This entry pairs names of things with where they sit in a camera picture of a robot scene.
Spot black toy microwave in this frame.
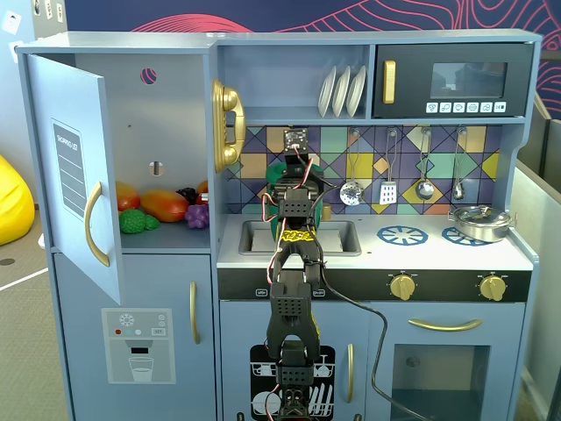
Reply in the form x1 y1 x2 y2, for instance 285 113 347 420
372 42 535 118

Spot gold stove knob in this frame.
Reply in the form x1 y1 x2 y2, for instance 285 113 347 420
389 274 416 302
479 275 506 302

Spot blue freezer door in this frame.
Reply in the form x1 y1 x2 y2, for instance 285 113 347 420
53 253 217 421

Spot purple toy grapes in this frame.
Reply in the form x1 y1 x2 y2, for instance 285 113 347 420
184 203 210 230

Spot steel ladle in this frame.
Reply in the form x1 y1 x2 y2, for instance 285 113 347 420
415 126 436 201

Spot steel pot with lid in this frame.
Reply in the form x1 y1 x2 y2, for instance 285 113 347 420
447 204 518 244

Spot green toy broccoli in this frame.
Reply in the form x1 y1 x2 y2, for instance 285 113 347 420
118 209 161 235

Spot blue dishwasher door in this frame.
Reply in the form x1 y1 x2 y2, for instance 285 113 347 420
220 301 369 421

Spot gold oven door handle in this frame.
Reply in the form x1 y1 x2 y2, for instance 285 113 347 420
408 318 484 332

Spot grey toy sink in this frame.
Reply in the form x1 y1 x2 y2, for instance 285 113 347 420
238 218 363 258

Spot steel skimmer spoon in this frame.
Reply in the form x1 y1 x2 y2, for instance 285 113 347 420
339 128 366 206

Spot yellow beanbag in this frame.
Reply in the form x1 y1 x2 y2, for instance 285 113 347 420
0 153 35 246

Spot blue oven door with window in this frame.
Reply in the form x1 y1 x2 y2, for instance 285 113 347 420
367 302 527 421

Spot yellow tape with black scribble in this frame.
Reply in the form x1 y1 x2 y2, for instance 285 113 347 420
281 228 316 244

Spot black camera cable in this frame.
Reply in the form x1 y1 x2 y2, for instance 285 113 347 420
322 262 429 421

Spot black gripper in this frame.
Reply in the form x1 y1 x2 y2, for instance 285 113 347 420
273 153 328 202

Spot orange red toy mango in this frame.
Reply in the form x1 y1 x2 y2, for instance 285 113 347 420
139 188 190 224

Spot gold curved fridge door handle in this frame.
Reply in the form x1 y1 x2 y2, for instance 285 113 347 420
84 181 111 268

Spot blue fridge door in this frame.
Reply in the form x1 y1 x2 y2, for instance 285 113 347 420
25 53 122 306

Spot gold toy telephone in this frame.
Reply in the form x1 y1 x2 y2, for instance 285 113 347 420
211 78 246 174

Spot red orange toy peach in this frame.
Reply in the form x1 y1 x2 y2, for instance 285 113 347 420
116 182 142 212

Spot small steel spoon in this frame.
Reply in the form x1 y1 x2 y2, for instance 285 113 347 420
451 126 467 201

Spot grey toy plate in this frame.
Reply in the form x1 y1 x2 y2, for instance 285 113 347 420
345 65 367 118
317 65 337 118
331 65 352 118

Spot gold dishwasher door handle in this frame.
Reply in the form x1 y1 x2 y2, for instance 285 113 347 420
346 343 355 404

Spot steel slotted spatula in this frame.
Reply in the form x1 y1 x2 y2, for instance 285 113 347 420
379 128 400 206

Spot blue wooden toy kitchen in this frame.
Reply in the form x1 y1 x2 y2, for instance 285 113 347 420
15 29 543 421

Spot gold microwave handle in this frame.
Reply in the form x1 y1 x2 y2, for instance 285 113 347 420
382 60 397 105

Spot small camera circuit board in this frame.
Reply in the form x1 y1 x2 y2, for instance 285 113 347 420
283 128 309 155

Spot gold freezer door handle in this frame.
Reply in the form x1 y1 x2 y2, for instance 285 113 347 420
188 281 202 346

